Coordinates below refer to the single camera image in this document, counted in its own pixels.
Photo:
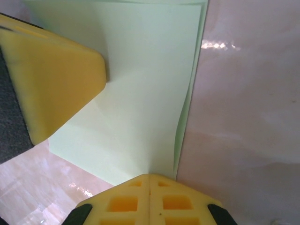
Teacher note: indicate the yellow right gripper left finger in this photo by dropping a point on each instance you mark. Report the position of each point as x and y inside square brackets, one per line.
[122, 204]

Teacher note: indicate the light green paper sheet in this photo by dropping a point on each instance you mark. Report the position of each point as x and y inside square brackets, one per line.
[152, 93]

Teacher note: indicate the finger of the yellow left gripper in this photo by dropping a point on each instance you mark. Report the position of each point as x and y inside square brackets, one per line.
[58, 82]

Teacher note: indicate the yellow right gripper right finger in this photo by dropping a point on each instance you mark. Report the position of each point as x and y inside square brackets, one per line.
[178, 204]

